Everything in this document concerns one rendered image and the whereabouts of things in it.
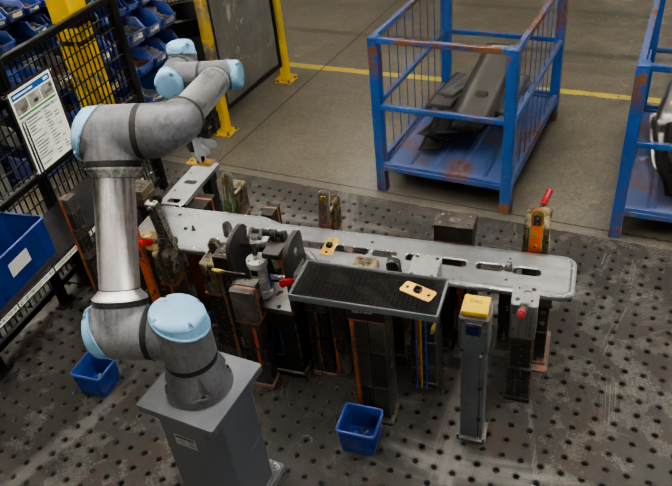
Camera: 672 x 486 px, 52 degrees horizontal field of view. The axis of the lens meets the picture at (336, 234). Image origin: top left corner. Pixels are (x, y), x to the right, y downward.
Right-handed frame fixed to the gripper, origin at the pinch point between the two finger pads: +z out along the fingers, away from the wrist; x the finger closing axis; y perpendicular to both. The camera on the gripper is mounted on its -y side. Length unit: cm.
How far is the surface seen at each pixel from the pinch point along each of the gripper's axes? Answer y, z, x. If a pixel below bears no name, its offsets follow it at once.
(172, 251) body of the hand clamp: -5.2, 23.0, -17.5
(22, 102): -63, -12, 3
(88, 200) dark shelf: -52, 25, 4
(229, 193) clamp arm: -2.0, 22.5, 14.6
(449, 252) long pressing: 74, 27, 5
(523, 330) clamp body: 98, 29, -19
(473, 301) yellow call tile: 87, 11, -32
